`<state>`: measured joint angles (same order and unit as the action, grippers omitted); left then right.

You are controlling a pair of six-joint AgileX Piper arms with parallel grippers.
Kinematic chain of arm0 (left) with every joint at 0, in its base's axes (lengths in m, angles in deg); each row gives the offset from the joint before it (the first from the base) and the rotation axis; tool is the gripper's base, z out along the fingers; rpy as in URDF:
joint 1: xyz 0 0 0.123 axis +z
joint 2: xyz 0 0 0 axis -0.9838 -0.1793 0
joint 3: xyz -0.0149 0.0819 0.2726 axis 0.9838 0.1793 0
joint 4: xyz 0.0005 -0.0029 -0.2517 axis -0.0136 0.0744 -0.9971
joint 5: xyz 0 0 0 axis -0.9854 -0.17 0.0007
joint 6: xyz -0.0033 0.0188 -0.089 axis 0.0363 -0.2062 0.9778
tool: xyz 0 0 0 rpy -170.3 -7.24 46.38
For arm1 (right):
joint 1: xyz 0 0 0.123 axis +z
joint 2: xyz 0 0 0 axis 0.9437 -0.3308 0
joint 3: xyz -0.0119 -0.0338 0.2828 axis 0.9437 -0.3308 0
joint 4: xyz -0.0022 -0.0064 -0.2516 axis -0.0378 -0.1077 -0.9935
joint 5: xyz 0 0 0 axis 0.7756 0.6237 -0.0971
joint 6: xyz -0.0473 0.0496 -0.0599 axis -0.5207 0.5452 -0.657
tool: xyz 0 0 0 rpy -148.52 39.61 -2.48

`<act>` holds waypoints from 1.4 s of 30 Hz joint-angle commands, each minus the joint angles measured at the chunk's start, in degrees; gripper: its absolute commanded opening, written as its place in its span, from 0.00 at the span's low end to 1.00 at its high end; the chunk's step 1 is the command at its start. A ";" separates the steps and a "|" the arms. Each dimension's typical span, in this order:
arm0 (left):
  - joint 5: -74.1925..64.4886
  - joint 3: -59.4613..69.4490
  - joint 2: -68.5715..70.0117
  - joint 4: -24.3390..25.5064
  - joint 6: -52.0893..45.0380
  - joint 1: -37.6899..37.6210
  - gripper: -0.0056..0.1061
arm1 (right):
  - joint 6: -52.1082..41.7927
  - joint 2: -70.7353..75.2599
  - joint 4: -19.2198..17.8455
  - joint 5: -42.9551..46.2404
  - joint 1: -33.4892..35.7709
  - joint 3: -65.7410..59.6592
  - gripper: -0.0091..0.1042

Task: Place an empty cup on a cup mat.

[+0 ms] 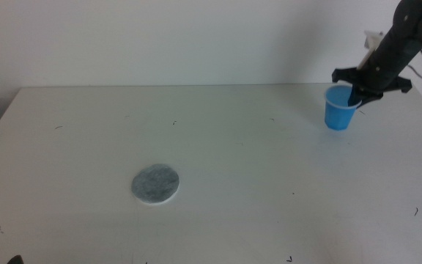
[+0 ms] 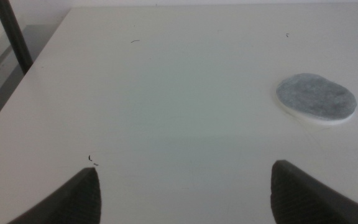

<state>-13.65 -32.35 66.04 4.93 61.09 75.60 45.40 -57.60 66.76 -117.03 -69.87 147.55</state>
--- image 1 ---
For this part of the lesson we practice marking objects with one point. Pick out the dark rounded object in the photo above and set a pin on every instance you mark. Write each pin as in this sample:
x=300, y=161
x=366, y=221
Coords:
x=15, y=260

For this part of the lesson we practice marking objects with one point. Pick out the blue plastic cup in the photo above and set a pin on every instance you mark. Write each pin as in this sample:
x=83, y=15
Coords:
x=337, y=119

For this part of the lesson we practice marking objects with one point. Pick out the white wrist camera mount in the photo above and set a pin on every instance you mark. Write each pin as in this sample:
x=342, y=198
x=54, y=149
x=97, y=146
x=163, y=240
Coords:
x=371, y=45

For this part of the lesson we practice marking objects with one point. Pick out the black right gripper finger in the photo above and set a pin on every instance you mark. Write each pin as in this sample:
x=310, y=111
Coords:
x=354, y=97
x=369, y=98

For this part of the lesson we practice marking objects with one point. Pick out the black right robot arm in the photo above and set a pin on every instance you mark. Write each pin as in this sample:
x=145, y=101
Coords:
x=421, y=18

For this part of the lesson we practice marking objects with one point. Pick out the round grey cup mat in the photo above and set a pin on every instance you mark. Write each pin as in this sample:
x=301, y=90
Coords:
x=155, y=183

